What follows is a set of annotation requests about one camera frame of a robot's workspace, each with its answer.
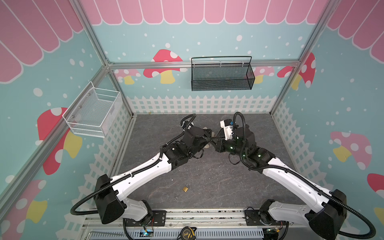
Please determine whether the brass padlock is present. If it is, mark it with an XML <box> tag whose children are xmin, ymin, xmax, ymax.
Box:
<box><xmin>183</xmin><ymin>184</ymin><xmax>189</xmax><ymax>193</ymax></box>

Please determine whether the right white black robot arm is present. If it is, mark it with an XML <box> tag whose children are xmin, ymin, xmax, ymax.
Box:
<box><xmin>216</xmin><ymin>112</ymin><xmax>376</xmax><ymax>240</ymax></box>

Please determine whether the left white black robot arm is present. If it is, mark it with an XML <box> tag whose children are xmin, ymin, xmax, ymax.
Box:
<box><xmin>70</xmin><ymin>114</ymin><xmax>211</xmax><ymax>224</ymax></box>

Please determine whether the beige knit work glove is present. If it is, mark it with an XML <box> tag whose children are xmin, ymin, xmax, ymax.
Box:
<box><xmin>202</xmin><ymin>129</ymin><xmax>216</xmax><ymax>147</ymax></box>

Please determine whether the yellow black tape measure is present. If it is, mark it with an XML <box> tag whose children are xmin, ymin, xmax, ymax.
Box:
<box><xmin>177</xmin><ymin>227</ymin><xmax>197</xmax><ymax>240</ymax></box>

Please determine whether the green circuit board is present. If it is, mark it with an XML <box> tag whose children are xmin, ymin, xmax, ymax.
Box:
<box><xmin>139</xmin><ymin>230</ymin><xmax>154</xmax><ymax>238</ymax></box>

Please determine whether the black mesh wall basket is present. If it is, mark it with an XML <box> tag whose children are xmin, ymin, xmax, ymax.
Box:
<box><xmin>191</xmin><ymin>56</ymin><xmax>256</xmax><ymax>92</ymax></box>

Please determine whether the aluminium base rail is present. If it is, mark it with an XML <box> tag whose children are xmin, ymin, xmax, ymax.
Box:
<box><xmin>80</xmin><ymin>207</ymin><xmax>329</xmax><ymax>232</ymax></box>

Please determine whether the white mesh wall basket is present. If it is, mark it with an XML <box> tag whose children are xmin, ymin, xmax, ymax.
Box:
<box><xmin>63</xmin><ymin>82</ymin><xmax>123</xmax><ymax>138</ymax></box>

